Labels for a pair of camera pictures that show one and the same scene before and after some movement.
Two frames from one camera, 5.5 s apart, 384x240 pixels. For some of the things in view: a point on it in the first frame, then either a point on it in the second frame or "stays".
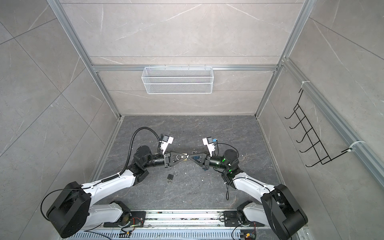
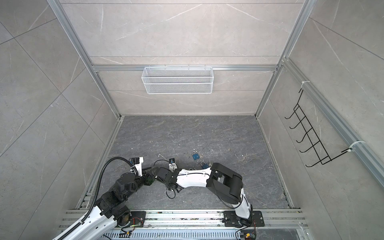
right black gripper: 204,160 → 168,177
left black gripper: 169,160 → 148,181
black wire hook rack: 316,150 stays
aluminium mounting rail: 180,220 stays
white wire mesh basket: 178,80 stays
